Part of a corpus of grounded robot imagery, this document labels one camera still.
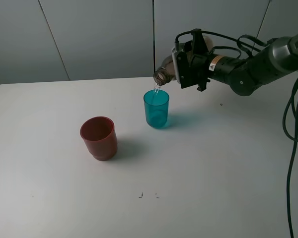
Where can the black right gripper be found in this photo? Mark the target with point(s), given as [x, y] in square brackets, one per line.
[201, 69]

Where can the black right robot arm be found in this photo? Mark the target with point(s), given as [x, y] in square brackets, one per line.
[267, 61]

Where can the red plastic cup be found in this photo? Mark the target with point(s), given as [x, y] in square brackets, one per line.
[100, 138]

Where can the teal translucent plastic cup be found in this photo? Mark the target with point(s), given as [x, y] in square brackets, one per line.
[156, 108]

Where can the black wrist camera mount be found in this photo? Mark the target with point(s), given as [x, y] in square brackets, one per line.
[197, 46]

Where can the grey translucent water bottle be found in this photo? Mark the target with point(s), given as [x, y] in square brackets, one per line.
[166, 72]

